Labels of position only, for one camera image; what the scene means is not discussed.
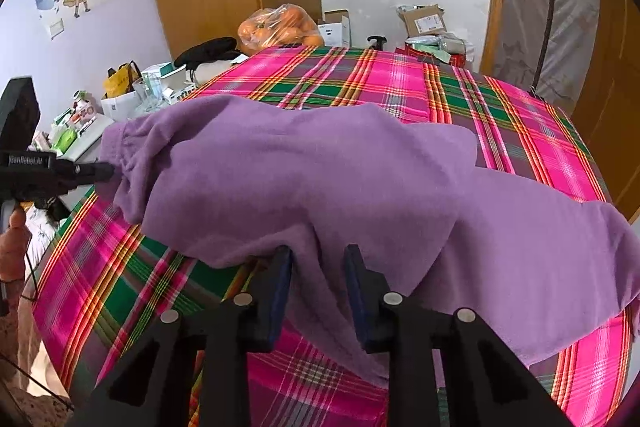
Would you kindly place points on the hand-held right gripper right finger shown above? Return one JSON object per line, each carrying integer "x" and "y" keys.
{"x": 356, "y": 289}

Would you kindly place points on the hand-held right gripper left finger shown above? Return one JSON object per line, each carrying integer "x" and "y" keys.
{"x": 281, "y": 279}

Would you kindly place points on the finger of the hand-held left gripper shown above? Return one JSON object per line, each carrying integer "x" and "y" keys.
{"x": 85, "y": 173}

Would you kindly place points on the purple fleece garment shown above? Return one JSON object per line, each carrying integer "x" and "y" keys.
{"x": 300, "y": 167}

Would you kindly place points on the person's left hand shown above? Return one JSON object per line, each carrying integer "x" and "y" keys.
{"x": 12, "y": 252}

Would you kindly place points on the green packet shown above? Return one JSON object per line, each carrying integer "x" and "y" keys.
{"x": 65, "y": 139}

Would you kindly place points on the red white cup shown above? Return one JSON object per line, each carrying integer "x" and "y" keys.
{"x": 85, "y": 107}

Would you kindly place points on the yellow paper bag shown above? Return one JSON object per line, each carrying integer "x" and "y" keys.
{"x": 120, "y": 82}

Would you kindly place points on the clear glass cup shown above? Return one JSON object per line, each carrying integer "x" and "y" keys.
{"x": 149, "y": 94}

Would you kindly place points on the white green box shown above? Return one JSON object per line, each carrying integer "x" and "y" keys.
{"x": 162, "y": 74}

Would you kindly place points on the black cloth item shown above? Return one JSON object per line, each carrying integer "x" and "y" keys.
{"x": 205, "y": 49}

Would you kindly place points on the pink green plaid cloth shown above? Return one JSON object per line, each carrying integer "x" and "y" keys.
{"x": 375, "y": 82}

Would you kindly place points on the bag of oranges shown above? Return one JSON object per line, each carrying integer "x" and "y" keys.
{"x": 280, "y": 29}

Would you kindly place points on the white cardboard box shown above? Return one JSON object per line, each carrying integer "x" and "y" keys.
{"x": 334, "y": 29}

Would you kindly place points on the pile of green packages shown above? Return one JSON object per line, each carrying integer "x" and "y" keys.
{"x": 442, "y": 47}

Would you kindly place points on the brown cardboard box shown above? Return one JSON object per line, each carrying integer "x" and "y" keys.
{"x": 422, "y": 21}

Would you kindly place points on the wooden door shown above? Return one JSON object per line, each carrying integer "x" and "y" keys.
{"x": 610, "y": 82}

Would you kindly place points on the plastic-wrapped mattress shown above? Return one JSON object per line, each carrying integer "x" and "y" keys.
{"x": 550, "y": 7}

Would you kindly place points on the white wall socket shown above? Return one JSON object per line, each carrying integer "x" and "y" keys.
{"x": 56, "y": 28}

